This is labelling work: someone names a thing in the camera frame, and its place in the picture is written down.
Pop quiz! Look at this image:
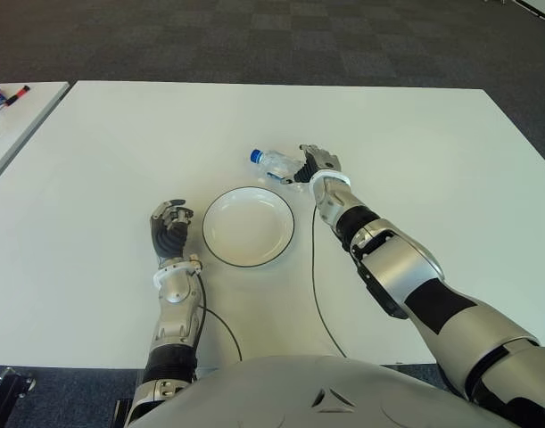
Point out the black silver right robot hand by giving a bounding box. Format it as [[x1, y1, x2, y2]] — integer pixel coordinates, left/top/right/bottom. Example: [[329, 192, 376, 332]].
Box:
[[280, 143, 343, 185]]

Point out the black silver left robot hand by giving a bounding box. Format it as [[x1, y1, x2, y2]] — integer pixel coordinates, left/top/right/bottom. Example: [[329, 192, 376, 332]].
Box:
[[150, 198, 195, 269]]

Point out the clear water bottle blue cap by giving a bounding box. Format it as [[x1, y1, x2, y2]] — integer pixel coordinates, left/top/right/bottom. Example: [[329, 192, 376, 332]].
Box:
[[248, 148, 308, 193]]

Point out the white plate with black rim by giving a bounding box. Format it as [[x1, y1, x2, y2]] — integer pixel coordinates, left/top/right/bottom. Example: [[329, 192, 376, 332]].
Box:
[[202, 185, 295, 268]]

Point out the small white table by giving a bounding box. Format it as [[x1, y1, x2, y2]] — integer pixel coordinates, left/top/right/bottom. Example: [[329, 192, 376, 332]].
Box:
[[0, 81, 72, 191]]

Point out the grey robot torso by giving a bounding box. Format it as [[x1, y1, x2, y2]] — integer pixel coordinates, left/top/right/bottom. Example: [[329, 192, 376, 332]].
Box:
[[133, 354, 523, 428]]

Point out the red black marker pen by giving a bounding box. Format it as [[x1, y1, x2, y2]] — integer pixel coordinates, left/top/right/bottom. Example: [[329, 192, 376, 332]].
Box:
[[0, 83, 32, 108]]

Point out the black wheeled stand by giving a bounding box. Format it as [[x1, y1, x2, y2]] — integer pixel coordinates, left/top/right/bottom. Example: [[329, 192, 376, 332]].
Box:
[[0, 365, 36, 428]]

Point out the white board panel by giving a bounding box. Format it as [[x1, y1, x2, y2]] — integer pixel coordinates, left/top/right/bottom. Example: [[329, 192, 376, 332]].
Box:
[[515, 0, 545, 33]]

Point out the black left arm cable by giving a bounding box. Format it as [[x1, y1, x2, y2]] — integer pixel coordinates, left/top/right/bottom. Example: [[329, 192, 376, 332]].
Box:
[[194, 272, 244, 363]]

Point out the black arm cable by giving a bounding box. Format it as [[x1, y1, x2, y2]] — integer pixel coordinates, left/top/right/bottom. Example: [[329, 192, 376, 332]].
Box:
[[194, 272, 244, 363], [310, 204, 348, 358]]

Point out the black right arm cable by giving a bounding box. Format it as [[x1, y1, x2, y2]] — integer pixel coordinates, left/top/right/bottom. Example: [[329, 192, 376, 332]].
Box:
[[310, 204, 348, 358]]

